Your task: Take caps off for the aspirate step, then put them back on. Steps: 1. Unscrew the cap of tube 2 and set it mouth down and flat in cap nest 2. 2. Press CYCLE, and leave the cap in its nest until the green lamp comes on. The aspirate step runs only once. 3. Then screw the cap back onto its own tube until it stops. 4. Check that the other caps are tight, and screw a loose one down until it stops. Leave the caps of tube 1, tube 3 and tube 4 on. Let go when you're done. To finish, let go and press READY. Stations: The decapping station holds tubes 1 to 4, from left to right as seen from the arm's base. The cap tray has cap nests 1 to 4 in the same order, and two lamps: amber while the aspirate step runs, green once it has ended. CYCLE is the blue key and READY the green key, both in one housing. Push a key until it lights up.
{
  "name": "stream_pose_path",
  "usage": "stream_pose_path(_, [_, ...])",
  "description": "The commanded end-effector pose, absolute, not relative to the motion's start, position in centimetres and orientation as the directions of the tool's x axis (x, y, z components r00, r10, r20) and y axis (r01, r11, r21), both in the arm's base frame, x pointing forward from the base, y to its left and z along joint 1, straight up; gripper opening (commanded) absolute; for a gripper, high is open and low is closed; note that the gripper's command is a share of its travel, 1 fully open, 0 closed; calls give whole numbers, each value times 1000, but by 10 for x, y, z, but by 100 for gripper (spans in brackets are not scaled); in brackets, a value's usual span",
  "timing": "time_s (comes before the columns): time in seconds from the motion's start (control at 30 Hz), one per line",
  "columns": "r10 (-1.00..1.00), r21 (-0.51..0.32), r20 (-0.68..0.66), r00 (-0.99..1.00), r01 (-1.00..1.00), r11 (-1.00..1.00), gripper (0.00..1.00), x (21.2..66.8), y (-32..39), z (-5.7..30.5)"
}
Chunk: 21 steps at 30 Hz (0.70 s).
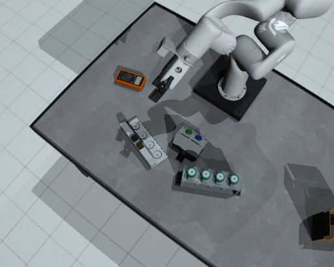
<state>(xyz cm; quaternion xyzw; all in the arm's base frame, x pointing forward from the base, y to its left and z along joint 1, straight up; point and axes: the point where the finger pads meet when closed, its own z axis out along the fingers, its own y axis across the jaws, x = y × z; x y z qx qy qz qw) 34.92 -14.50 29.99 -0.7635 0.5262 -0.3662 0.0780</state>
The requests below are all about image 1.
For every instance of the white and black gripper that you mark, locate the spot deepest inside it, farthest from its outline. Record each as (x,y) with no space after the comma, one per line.
(171,74)

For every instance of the light grey key housing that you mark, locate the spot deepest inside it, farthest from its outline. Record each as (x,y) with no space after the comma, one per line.
(189,143)

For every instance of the orange pocket multimeter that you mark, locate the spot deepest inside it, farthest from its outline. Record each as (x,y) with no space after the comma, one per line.
(131,80)

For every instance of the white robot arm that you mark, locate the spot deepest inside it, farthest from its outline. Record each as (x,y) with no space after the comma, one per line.
(246,58)

